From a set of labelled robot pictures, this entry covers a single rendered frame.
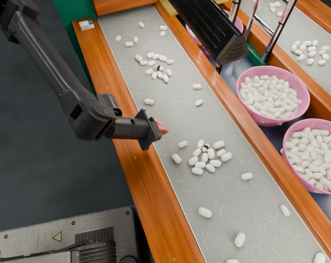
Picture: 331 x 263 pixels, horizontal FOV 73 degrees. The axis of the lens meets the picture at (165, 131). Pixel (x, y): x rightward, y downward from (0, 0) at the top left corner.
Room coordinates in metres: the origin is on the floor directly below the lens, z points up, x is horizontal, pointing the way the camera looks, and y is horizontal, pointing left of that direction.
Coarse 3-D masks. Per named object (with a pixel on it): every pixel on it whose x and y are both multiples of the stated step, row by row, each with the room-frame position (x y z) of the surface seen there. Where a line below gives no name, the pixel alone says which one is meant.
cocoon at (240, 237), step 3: (240, 234) 0.07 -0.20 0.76; (243, 234) 0.07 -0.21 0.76; (237, 237) 0.06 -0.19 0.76; (240, 237) 0.06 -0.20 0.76; (243, 237) 0.06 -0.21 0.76; (237, 240) 0.05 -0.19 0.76; (240, 240) 0.05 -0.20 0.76; (243, 240) 0.05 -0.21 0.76; (234, 243) 0.05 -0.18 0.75; (237, 243) 0.05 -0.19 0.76; (240, 243) 0.04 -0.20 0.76; (240, 246) 0.04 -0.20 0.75
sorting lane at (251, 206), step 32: (128, 32) 0.94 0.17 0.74; (160, 32) 0.94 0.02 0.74; (128, 64) 0.73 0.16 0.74; (160, 64) 0.73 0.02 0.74; (192, 64) 0.73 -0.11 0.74; (160, 96) 0.55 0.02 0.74; (192, 96) 0.55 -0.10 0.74; (192, 128) 0.41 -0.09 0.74; (224, 128) 0.41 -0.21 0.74; (160, 160) 0.29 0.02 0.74; (256, 160) 0.29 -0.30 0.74; (192, 192) 0.18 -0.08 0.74; (224, 192) 0.18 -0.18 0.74; (256, 192) 0.18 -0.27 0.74; (192, 224) 0.09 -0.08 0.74; (224, 224) 0.09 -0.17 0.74; (256, 224) 0.09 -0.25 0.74; (288, 224) 0.09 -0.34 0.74; (224, 256) 0.02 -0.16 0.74; (256, 256) 0.02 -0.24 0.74; (288, 256) 0.02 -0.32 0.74
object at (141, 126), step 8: (144, 112) 0.36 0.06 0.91; (136, 120) 0.32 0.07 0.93; (144, 120) 0.33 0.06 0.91; (136, 128) 0.29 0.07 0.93; (144, 128) 0.30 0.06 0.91; (152, 128) 0.31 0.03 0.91; (136, 136) 0.28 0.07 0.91; (144, 136) 0.29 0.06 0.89; (152, 136) 0.28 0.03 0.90; (144, 144) 0.28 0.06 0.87
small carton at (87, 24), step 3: (84, 21) 0.96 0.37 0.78; (87, 21) 0.96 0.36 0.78; (90, 21) 0.96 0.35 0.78; (81, 24) 0.94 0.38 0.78; (84, 24) 0.94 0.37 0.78; (87, 24) 0.94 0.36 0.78; (90, 24) 0.94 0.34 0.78; (81, 27) 0.92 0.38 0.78; (84, 27) 0.93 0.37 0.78; (87, 27) 0.93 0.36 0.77; (90, 27) 0.94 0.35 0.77; (93, 27) 0.94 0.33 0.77
